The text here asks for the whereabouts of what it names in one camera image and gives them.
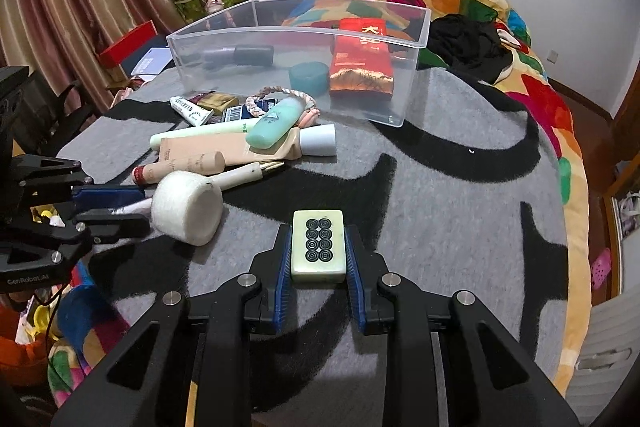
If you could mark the small white ointment tube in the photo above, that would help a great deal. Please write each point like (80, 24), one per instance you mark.
(189, 109)

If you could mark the pink rabbit toy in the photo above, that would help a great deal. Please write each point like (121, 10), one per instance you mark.
(215, 1)

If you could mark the black clothes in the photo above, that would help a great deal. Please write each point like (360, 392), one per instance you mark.
(465, 42)

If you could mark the white foam tape roll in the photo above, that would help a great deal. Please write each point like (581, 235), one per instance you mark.
(185, 207)

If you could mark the black cylinder bottle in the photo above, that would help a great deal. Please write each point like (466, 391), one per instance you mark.
(254, 55)

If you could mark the pale green tube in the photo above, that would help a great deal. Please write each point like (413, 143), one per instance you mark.
(200, 133)

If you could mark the blue card pack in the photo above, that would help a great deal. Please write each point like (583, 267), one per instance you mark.
(239, 113)

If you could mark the blue white notebook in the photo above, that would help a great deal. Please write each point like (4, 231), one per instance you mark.
(150, 61)

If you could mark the clear plastic storage box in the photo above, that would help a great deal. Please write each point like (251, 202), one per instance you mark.
(200, 52)

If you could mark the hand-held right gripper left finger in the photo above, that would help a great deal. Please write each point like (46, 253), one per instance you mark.
(285, 277)

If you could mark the black chair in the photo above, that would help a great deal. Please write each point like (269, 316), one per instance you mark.
(55, 112)

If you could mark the pink slipper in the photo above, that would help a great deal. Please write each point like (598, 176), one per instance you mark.
(600, 267)

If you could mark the red flat box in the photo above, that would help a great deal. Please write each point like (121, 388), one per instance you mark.
(127, 41)

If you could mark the beige tube with white cap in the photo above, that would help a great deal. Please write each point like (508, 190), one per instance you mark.
(210, 149)

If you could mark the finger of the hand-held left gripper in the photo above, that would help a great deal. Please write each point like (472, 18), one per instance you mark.
(120, 227)
(110, 196)

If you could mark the teal plastic bottle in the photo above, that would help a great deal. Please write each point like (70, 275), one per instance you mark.
(275, 124)

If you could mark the red gold foil packet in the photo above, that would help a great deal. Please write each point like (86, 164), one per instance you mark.
(360, 57)

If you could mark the green white mahjong tile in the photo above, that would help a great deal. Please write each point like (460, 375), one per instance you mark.
(318, 247)

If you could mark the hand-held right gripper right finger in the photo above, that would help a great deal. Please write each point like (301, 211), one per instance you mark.
(355, 277)

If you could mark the gold cigarette pack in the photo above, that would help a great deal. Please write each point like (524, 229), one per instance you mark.
(220, 101)

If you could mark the beige bottle with red cap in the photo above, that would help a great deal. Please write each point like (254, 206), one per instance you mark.
(185, 166)

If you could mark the person's orange clothing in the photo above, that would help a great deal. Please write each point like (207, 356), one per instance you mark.
(20, 362)

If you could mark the teal round container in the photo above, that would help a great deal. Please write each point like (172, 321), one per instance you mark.
(308, 77)

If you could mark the wooden wardrobe shelf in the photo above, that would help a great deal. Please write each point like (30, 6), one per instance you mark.
(612, 207)

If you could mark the grey black blanket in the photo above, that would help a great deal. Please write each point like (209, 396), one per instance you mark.
(450, 182)

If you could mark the white wardrobe door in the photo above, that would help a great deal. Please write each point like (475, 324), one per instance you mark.
(605, 347)

